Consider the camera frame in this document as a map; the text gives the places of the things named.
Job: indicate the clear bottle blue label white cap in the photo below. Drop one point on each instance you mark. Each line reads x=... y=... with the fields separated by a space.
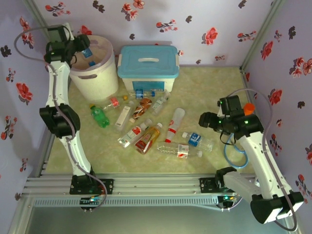
x=195 y=139

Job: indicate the white bottle red band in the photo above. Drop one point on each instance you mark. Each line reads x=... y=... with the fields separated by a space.
x=174 y=123

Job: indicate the long clear bottle red-white label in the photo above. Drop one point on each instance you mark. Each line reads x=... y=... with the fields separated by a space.
x=182 y=150

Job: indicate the amber tea bottle red label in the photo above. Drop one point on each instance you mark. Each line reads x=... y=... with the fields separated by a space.
x=148 y=137

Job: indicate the brown swirl-label bottle white cap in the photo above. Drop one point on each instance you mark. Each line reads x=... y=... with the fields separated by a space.
x=141 y=107

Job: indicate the clear bottle red cola label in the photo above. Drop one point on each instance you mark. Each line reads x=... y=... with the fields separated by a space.
x=114 y=102

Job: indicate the clear bottle red white label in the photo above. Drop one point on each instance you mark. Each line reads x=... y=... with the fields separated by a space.
x=132 y=133

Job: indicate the green plastic bottle yellow cap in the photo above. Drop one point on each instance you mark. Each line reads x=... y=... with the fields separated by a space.
x=100 y=118

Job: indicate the clear bottle plain white label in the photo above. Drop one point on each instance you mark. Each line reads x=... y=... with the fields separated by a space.
x=123 y=114

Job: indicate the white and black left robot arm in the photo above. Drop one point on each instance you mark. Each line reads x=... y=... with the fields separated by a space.
x=57 y=83

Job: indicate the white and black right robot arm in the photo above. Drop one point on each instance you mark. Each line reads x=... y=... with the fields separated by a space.
x=256 y=156

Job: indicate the round white plastic bin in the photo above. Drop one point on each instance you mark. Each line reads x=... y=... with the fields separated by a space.
x=102 y=80

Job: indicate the orange plastic cup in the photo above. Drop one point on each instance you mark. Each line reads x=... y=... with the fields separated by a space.
x=249 y=108

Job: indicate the blue flexible tube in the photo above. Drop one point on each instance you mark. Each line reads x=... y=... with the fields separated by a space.
x=225 y=151

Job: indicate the clear bottle green white label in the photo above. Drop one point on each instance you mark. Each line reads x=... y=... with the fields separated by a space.
x=158 y=104

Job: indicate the white storage box blue lid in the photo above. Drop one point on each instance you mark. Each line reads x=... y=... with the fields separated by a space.
x=146 y=70

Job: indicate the clear bottle blue label band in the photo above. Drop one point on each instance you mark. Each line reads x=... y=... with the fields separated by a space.
x=139 y=94

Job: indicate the small circuit board with LEDs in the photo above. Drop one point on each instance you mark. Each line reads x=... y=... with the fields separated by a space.
x=91 y=200
x=228 y=198

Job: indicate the grey metal front panel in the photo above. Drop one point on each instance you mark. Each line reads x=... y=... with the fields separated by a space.
x=146 y=221

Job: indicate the aluminium corner post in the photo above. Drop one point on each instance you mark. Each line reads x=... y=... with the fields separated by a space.
x=265 y=31
x=36 y=14

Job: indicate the aluminium side rail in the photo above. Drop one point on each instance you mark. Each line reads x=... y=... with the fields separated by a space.
x=45 y=161
x=246 y=80

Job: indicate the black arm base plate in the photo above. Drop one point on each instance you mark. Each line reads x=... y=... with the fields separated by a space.
x=206 y=185
x=108 y=186

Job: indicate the aluminium front frame rail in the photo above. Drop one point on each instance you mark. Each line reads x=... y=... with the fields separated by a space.
x=156 y=182

